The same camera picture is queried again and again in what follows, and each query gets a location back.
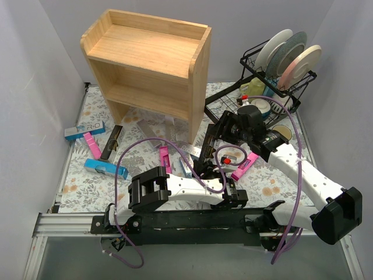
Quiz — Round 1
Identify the black gold toothpaste box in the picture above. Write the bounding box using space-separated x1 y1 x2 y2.
99 125 125 163

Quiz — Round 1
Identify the silver gold toothpaste box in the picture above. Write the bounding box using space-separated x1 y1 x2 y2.
198 124 216 163

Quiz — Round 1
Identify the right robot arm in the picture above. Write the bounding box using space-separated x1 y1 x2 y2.
199 104 363 245

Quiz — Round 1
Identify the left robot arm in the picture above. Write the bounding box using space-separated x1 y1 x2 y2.
104 163 248 233

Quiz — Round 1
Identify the wooden two-tier shelf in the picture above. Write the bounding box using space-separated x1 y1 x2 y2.
80 9 212 143

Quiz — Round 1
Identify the pink toothpaste box right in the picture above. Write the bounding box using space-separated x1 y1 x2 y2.
231 152 259 181

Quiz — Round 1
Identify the pink toothpaste box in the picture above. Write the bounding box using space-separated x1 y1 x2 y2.
159 146 171 170
231 152 259 181
83 132 101 160

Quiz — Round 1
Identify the teal spotted bowl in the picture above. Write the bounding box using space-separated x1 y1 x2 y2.
251 99 271 119

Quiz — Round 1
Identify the pink toothpaste box centre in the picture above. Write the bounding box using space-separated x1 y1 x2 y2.
159 146 171 170

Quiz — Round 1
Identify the green mug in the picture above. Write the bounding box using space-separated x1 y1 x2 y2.
239 78 266 101

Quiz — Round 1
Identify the silver Protect toothpaste box upright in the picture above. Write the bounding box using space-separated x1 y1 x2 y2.
165 115 177 145

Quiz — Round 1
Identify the blue mug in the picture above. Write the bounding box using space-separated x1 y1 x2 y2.
262 78 278 98

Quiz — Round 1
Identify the cream enamel mug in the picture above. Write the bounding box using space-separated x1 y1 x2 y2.
273 125 293 141

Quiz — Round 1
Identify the black striped white bowl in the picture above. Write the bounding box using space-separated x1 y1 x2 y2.
269 95 293 114

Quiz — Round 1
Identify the silver toothpaste box slanted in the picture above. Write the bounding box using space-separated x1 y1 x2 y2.
137 120 162 149

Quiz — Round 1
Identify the white plate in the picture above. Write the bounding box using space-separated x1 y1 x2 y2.
254 29 293 72

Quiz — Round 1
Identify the grey speckled plate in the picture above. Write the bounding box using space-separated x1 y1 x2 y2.
265 31 308 79

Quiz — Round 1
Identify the pink and cream plate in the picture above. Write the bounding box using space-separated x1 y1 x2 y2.
277 45 322 91

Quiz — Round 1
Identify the floral table mat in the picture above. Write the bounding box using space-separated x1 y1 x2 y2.
59 82 313 213

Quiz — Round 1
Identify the pink toothpaste box left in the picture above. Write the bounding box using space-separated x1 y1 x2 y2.
83 132 101 160

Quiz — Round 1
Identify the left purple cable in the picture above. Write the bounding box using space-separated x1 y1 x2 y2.
111 138 247 268

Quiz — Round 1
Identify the purple cable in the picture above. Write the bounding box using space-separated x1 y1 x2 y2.
247 95 304 265
111 138 247 268

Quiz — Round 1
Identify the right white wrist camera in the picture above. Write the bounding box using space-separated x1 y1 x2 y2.
236 94 251 107

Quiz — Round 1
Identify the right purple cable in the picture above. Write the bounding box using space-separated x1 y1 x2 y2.
247 95 304 265

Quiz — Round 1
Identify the black wire dish rack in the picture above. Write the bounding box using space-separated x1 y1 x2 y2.
205 40 317 128

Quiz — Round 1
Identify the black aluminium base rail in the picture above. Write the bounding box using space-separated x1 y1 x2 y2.
31 208 350 254

